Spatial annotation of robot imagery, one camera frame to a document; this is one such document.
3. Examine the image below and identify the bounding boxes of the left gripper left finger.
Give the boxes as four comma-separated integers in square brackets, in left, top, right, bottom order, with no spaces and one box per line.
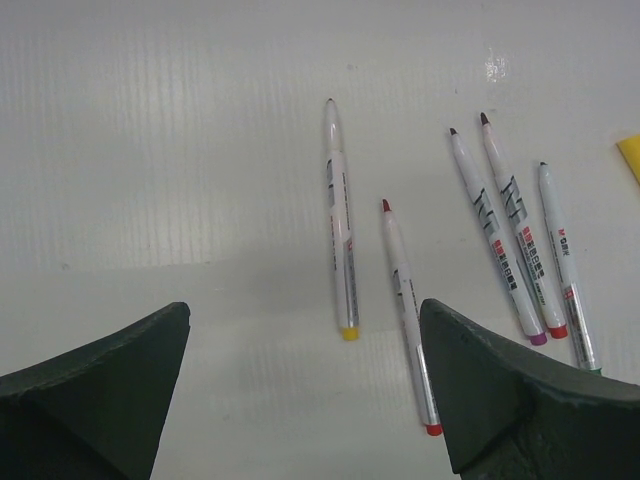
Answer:
[1,302,190,479]

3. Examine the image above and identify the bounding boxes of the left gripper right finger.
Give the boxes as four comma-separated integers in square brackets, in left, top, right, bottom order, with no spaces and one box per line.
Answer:
[420,299,639,479]

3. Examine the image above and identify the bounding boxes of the yellow-end white marker pen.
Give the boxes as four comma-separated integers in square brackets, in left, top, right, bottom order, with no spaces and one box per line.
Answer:
[324,98,359,341]

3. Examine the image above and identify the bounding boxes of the yellow pen cap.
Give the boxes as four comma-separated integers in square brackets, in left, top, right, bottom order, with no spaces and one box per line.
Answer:
[616,134,640,184]

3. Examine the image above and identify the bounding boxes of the red-end marker pen left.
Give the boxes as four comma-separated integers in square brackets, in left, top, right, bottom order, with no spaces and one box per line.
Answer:
[382,199,443,437]

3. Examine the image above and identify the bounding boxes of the red-end marker pen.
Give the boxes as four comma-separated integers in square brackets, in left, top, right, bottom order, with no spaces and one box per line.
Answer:
[382,199,443,437]
[480,112,568,339]

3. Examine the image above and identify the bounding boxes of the purple-end white marker pen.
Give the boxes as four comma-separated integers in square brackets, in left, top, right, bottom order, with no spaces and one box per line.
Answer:
[449,128,547,346]

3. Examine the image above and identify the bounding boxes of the red-end marker pen middle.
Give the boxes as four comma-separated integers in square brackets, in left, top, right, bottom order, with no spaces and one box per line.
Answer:
[480,112,568,339]

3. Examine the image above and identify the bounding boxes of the green-end white marker pen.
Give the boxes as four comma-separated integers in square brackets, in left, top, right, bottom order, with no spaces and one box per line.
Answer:
[538,162,602,375]

